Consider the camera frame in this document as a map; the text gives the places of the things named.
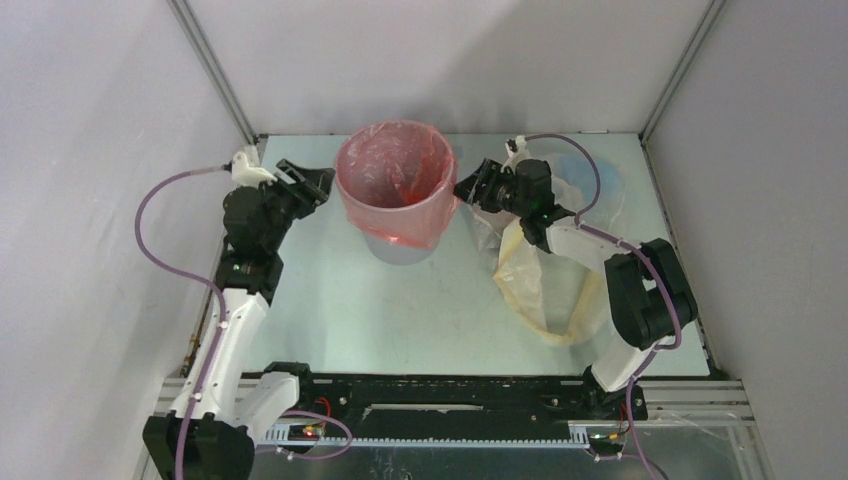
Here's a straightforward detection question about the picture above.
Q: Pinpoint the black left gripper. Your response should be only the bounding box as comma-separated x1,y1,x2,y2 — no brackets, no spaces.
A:
252,160,335,251

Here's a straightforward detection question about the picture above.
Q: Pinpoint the red translucent trash bag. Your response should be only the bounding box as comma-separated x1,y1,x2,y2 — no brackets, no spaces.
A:
334,120,459,250

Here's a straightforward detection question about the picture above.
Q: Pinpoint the white translucent bag of bags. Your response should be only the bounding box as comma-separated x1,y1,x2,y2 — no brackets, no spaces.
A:
462,153,628,271

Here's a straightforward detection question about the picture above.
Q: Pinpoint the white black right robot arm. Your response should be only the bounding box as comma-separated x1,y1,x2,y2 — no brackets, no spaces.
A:
454,159,698,418

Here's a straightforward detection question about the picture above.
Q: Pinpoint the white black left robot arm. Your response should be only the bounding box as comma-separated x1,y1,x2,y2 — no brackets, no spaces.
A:
142,159,335,479

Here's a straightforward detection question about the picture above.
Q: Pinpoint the grey plastic trash bin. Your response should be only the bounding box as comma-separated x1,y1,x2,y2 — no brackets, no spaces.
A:
362,232,439,266

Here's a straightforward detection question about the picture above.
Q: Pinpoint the yellow translucent trash bag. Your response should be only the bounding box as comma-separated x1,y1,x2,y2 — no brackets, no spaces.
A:
493,220,610,346

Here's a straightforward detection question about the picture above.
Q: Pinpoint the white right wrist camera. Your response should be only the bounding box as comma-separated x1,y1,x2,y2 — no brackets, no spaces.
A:
504,135,531,169

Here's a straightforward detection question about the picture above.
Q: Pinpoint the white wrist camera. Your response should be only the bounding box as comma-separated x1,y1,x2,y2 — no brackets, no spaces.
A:
504,135,531,169
230,145,277,188

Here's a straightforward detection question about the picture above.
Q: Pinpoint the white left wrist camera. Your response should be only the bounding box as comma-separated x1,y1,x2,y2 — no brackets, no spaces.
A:
230,145,277,188

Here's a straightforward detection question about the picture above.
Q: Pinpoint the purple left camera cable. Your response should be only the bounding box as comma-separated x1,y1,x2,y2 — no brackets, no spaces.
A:
135,165,354,480

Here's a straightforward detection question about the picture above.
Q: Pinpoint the left aluminium frame post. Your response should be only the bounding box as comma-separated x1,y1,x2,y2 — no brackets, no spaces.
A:
167,0,259,145

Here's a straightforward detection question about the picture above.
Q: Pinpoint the aluminium frame post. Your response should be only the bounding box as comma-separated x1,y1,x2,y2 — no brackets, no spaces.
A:
167,0,259,145
639,0,729,146

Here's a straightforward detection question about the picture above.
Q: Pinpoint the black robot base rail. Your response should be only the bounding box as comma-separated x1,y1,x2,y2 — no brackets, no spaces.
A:
265,362,648,447

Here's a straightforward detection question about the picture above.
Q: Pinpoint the right aluminium frame post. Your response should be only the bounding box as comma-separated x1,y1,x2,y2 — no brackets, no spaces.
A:
639,0,729,146

